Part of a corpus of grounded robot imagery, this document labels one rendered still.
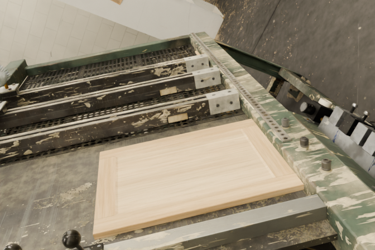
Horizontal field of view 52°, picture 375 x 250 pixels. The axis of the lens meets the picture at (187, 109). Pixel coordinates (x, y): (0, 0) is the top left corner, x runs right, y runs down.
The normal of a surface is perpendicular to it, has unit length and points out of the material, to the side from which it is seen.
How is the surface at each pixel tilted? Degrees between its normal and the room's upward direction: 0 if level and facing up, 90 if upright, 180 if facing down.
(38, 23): 90
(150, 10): 90
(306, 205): 58
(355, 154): 0
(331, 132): 0
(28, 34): 90
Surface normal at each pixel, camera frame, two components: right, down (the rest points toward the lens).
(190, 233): -0.15, -0.90
